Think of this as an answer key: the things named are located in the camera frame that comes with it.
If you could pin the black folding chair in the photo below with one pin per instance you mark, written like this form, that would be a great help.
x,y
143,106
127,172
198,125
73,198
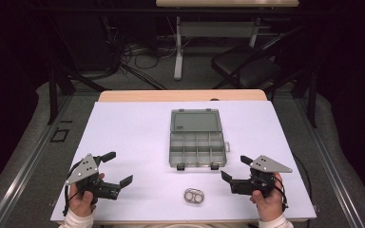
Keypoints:
x,y
250,68

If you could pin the small clear oval case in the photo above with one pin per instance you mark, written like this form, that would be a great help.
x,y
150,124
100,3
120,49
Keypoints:
x,y
194,195

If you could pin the black metal stand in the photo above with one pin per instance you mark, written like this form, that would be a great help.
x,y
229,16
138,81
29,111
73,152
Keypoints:
x,y
312,95
60,79

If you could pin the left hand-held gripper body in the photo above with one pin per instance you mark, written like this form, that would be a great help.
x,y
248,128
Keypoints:
x,y
82,169

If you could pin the grey plastic compartment box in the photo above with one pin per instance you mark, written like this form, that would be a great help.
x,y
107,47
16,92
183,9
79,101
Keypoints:
x,y
196,148

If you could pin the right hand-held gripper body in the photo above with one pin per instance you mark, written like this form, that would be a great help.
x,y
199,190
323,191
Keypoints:
x,y
259,185

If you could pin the white-legged desk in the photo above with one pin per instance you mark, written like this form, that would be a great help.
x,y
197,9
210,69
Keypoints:
x,y
215,28

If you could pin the white table mat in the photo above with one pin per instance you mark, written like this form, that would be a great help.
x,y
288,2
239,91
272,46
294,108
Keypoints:
x,y
139,136

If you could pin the person's left hand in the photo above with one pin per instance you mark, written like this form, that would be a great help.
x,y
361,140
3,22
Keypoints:
x,y
80,204

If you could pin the person's right hand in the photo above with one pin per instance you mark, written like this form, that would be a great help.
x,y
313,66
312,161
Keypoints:
x,y
271,205

